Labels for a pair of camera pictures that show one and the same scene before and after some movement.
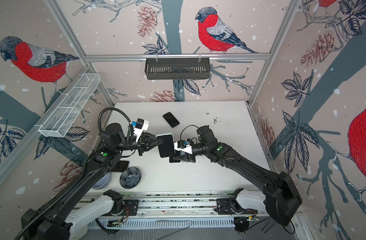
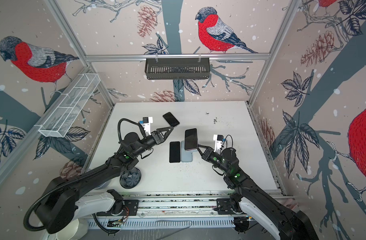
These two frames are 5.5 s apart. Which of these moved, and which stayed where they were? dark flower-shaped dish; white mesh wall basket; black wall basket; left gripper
Moved: left gripper
Stayed: white mesh wall basket; dark flower-shaped dish; black wall basket
